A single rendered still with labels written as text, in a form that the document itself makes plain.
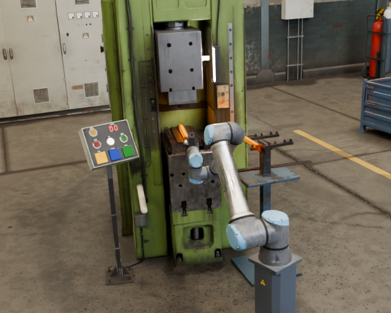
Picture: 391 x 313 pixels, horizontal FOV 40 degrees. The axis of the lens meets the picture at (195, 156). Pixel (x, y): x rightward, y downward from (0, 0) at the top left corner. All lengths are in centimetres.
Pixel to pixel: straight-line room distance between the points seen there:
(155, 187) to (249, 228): 139
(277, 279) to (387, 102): 450
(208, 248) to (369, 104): 386
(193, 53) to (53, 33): 530
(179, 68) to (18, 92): 542
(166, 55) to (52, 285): 188
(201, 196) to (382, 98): 383
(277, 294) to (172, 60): 170
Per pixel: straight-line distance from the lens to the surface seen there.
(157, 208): 423
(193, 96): 385
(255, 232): 295
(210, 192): 403
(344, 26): 1157
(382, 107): 730
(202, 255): 425
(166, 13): 389
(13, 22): 882
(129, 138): 377
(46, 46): 890
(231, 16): 397
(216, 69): 395
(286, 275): 313
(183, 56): 379
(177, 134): 411
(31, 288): 428
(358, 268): 432
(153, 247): 438
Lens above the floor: 216
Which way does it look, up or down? 19 degrees down
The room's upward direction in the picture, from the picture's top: 3 degrees counter-clockwise
